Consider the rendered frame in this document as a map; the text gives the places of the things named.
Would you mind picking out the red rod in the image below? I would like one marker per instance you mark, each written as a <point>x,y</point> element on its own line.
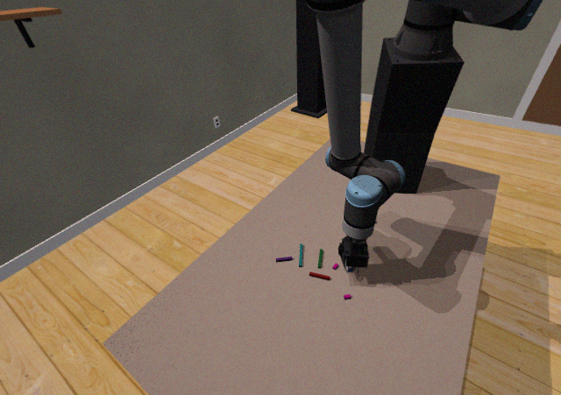
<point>320,276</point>

